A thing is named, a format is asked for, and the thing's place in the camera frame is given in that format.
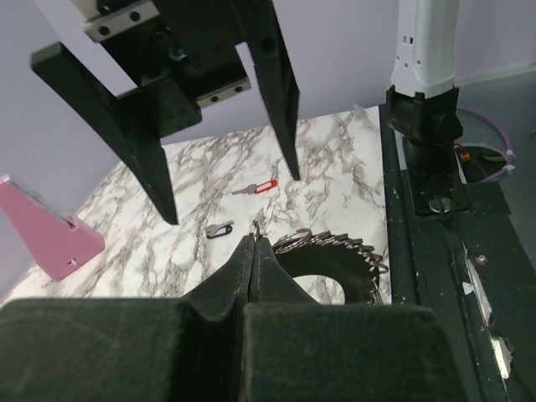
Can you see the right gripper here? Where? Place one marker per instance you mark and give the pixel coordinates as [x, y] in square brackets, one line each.
[132, 125]

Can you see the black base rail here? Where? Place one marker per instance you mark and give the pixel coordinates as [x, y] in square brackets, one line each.
[474, 274]

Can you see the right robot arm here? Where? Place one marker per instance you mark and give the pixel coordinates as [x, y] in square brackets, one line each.
[422, 96]

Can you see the pink metronome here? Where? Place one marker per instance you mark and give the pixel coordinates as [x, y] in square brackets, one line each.
[59, 243]

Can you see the steel disc with keyrings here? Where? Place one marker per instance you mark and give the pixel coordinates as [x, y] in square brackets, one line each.
[354, 265]

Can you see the black tag key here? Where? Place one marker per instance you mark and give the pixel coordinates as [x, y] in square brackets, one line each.
[214, 231]

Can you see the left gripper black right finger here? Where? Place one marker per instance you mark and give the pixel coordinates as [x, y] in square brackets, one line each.
[303, 342]

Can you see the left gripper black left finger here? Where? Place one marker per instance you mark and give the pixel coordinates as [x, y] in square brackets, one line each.
[130, 349]

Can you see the red key tag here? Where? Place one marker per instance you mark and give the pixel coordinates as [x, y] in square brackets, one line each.
[257, 188]

